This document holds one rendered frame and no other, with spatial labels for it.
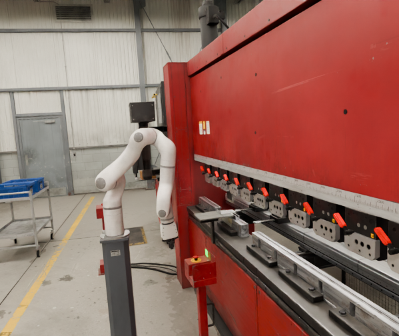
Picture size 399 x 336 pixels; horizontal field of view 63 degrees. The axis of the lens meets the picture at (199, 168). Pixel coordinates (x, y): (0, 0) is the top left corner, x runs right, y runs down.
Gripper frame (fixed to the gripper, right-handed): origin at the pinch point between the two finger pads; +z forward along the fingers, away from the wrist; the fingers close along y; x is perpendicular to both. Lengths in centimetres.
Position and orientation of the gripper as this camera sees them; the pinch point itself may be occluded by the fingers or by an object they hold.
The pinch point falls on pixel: (171, 245)
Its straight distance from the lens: 211.0
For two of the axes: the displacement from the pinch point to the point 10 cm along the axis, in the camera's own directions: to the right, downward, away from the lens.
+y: -9.4, 1.8, -2.9
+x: 3.2, 1.0, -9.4
